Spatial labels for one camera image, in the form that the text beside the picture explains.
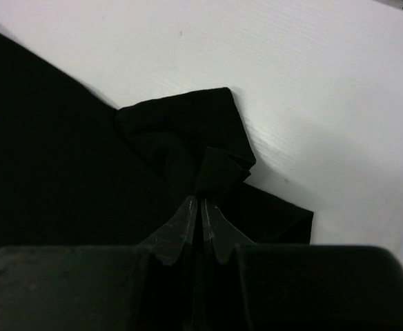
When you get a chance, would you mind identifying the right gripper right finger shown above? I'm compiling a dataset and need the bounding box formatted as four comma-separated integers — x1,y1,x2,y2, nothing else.
200,200,403,330

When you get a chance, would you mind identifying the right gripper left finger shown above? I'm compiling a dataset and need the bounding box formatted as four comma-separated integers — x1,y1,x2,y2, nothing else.
0,197,197,330

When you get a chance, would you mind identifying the black t shirt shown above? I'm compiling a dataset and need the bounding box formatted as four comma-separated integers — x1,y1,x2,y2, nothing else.
0,34,313,247

